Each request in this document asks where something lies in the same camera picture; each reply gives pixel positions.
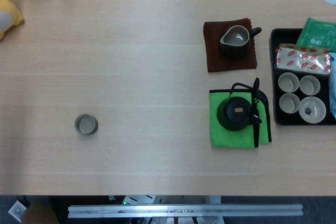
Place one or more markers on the yellow plush toy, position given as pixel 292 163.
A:
pixel 8 11

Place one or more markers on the aluminium profile rail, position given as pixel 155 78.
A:
pixel 183 211

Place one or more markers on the orange-brown seat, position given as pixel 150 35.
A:
pixel 39 214

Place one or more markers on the grey-green ceramic teacup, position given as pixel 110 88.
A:
pixel 86 124

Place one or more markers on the light blue wipes pack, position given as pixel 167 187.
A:
pixel 333 87

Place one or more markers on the green cloth with black trim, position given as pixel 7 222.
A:
pixel 228 138

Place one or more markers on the red white snack packet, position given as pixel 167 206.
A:
pixel 302 60

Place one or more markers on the white floor socket box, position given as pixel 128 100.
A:
pixel 17 210

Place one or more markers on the white cup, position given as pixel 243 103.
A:
pixel 309 85
pixel 288 81
pixel 289 102

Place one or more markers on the white lidded tea bowl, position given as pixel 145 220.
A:
pixel 312 110

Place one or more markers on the brown cloth mat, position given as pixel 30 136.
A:
pixel 215 58

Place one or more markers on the green tea packet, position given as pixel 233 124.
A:
pixel 315 32

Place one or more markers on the black cast-iron teapot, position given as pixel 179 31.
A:
pixel 237 113

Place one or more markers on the black plastic tray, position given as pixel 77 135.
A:
pixel 286 35

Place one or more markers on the dark ceramic pitcher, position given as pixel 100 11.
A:
pixel 233 48

